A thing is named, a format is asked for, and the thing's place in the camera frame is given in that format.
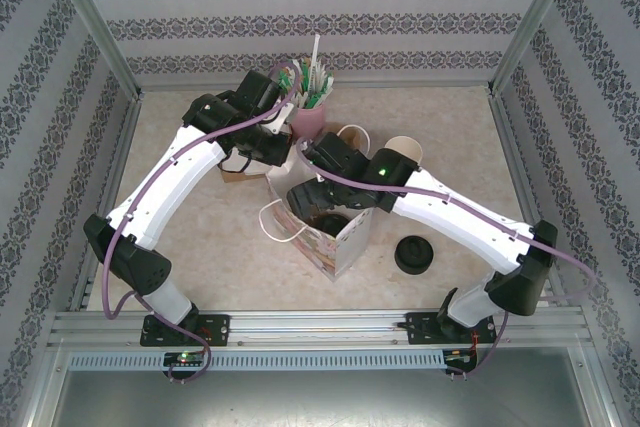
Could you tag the white wrapped straw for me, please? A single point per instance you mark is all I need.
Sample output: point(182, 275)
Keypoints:
point(316, 54)

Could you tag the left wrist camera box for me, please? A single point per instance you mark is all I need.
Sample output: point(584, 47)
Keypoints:
point(279, 122)

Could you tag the left aluminium frame post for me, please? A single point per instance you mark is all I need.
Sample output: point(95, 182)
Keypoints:
point(92, 22)

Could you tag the black round lid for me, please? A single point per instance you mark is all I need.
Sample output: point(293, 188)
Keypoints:
point(414, 254)

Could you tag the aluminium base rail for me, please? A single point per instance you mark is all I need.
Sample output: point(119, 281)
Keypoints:
point(320, 329)

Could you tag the right aluminium frame post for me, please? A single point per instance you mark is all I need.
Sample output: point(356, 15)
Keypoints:
point(533, 22)

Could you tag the white paper sachet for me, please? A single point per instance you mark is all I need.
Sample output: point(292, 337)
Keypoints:
point(306, 74)

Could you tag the aluminium wall rail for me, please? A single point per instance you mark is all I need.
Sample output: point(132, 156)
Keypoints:
point(425, 85)

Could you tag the white patterned paper bag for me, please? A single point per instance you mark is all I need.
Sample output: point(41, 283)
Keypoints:
point(350, 247)

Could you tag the left aluminium side rail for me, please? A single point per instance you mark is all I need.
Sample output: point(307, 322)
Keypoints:
point(118, 167)

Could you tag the pink cup with straws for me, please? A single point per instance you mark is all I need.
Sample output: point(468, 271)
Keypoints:
point(310, 122)

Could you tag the aluminium side rail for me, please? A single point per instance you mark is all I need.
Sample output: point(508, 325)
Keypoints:
point(520, 172)
point(118, 167)

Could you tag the flat brown paper bags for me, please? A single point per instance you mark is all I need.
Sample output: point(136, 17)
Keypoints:
point(240, 177)

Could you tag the black plastic cup lid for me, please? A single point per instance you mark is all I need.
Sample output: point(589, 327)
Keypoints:
point(327, 227)

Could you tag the stack of white paper cups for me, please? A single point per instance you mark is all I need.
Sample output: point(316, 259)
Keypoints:
point(406, 147)

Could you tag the green white sugar sachet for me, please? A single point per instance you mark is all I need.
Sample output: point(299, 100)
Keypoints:
point(286, 82)
point(325, 89)

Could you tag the aluminium frame post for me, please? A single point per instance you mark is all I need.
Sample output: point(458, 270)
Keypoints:
point(533, 22)
point(92, 22)

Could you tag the right aluminium side rail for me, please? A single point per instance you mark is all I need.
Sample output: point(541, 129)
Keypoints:
point(520, 172)

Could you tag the grey metal panel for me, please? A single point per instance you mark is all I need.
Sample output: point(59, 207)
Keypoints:
point(320, 402)

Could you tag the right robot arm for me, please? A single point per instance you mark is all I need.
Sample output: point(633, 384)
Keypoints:
point(470, 222)

